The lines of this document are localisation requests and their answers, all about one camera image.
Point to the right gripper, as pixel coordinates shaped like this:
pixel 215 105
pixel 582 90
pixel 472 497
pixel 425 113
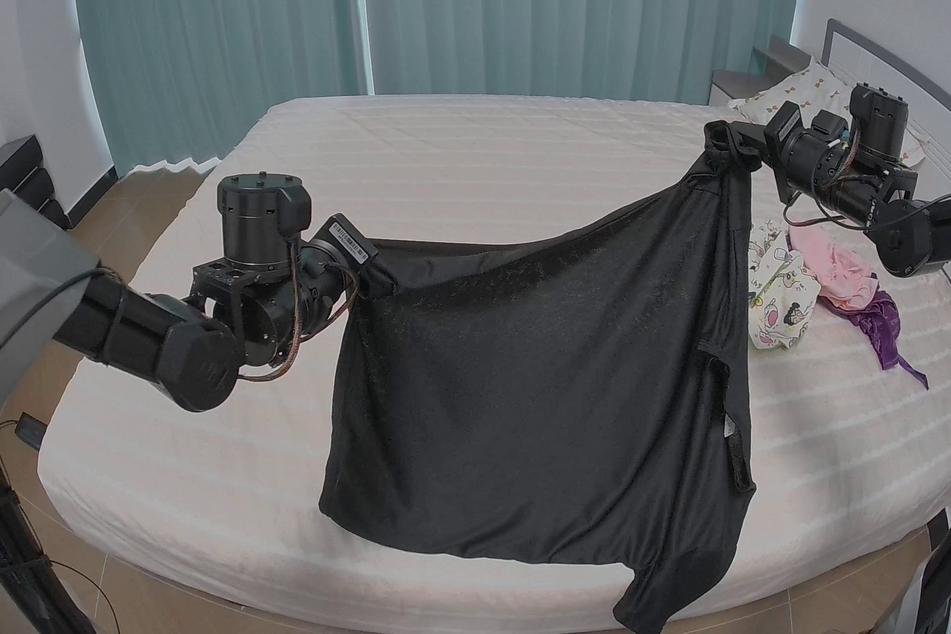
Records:
pixel 806 167

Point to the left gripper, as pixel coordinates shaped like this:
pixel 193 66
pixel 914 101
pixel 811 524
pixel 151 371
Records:
pixel 323 289

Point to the black T-shirt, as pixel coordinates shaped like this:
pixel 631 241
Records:
pixel 557 356

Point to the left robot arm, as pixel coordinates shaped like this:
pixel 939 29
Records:
pixel 134 326

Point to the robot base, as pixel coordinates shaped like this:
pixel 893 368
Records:
pixel 915 601

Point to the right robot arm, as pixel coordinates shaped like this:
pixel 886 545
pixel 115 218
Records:
pixel 903 237

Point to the bed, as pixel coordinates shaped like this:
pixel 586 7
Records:
pixel 460 170

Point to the white printed pillow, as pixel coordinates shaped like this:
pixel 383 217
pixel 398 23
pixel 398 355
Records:
pixel 799 92

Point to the pink garment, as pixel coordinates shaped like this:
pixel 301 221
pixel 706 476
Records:
pixel 836 263

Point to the grey bedside table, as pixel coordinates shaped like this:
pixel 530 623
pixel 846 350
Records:
pixel 739 83

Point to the white printed pyjamas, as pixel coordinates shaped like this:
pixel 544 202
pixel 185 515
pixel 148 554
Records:
pixel 776 297

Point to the purple garment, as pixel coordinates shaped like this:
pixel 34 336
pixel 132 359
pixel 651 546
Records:
pixel 884 330

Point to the black chest of drawers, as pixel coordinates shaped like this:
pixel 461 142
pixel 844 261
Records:
pixel 26 178

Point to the black power adapter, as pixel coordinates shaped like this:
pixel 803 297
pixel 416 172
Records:
pixel 31 430

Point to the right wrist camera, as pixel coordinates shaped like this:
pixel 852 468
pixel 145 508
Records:
pixel 784 126

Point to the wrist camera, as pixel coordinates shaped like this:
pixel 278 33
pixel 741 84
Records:
pixel 784 126
pixel 351 245

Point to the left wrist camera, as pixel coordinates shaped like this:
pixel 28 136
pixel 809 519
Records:
pixel 351 245

